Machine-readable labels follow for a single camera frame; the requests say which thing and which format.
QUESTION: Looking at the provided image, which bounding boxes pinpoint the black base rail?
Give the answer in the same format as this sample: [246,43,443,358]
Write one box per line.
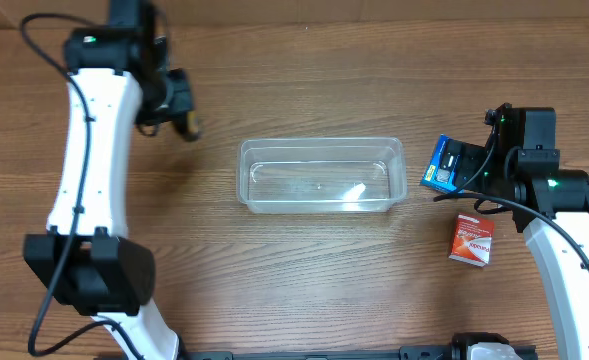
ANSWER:
[178,332,538,360]

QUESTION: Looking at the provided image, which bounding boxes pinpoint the red and white medicine box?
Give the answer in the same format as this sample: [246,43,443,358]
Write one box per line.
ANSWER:
[449,213,495,267]

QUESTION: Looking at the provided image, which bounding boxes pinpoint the dark bottle with white cap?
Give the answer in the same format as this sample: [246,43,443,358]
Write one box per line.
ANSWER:
[172,110,201,142]

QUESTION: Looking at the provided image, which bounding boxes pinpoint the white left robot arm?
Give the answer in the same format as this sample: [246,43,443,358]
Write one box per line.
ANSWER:
[23,1,201,359]

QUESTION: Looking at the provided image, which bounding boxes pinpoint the blue medicine box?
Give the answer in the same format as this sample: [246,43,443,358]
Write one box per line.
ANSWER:
[421,134,452,193]

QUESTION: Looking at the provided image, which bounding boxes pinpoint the clear plastic container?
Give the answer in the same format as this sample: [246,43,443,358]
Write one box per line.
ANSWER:
[236,137,408,214]

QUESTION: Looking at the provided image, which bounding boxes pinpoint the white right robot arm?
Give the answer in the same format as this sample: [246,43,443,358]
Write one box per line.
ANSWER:
[435,103,589,359]

